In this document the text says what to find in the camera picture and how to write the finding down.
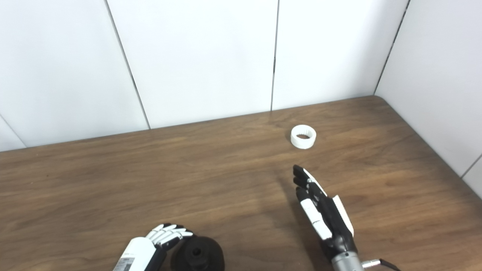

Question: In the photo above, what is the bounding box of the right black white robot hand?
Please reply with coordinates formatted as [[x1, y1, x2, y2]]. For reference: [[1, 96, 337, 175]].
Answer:
[[293, 164, 358, 260]]

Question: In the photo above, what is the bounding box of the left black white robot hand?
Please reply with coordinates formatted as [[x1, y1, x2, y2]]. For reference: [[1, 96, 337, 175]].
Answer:
[[112, 224, 194, 271]]

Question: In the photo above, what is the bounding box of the round black plastic part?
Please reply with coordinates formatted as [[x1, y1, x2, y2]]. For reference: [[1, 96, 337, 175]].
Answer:
[[170, 236, 226, 271]]

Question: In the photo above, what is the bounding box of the white toothed plastic ring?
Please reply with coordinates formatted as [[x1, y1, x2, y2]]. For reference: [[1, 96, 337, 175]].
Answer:
[[290, 125, 317, 149]]

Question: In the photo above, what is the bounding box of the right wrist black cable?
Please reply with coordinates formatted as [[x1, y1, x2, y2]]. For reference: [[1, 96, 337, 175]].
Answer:
[[361, 258, 401, 271]]

